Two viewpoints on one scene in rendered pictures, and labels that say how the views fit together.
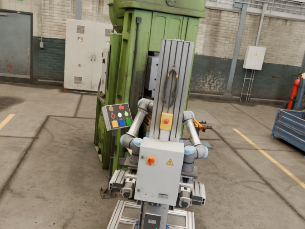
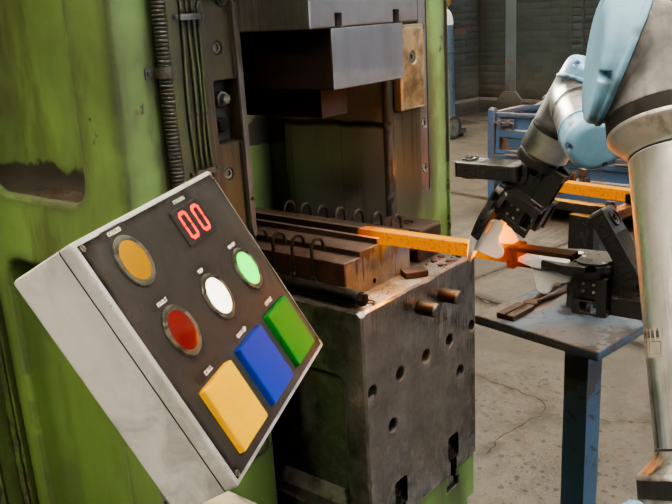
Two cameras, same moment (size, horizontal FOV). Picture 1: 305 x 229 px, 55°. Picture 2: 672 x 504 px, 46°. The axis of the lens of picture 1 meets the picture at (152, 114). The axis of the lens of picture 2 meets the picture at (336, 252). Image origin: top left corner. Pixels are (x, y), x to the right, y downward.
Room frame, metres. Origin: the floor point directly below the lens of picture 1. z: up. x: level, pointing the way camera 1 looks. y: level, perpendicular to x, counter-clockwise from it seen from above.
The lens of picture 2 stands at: (2.47, 0.67, 1.39)
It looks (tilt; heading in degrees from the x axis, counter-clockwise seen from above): 17 degrees down; 331
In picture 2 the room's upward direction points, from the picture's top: 3 degrees counter-clockwise
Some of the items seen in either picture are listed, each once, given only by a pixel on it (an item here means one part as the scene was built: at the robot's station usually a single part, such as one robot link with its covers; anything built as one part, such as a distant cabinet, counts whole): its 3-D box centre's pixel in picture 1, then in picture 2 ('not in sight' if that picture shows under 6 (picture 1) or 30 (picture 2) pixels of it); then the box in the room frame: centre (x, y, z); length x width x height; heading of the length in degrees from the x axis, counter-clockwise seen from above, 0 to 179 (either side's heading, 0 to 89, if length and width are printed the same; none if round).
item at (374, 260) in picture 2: (150, 116); (290, 245); (3.81, 0.03, 0.96); 0.42 x 0.20 x 0.09; 22
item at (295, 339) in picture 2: (128, 121); (287, 331); (3.32, 0.28, 1.01); 0.07 x 0.05 x 0.07; 137
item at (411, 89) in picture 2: not in sight; (408, 67); (3.86, -0.30, 1.27); 0.09 x 0.02 x 0.17; 112
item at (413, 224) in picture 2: not in sight; (405, 237); (3.74, -0.20, 0.95); 0.12 x 0.08 x 0.06; 22
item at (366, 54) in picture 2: (153, 90); (276, 56); (3.81, 0.03, 1.32); 0.42 x 0.20 x 0.10; 22
